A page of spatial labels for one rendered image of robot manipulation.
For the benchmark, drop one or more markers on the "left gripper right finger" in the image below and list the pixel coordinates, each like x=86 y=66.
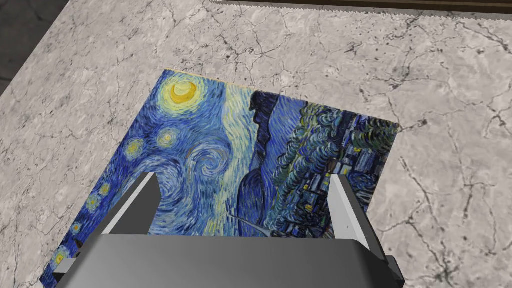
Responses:
x=350 y=212

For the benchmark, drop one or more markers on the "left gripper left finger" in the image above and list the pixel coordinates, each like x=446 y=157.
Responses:
x=134 y=210

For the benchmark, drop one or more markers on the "blue starry painting book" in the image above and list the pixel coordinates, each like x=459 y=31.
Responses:
x=224 y=160

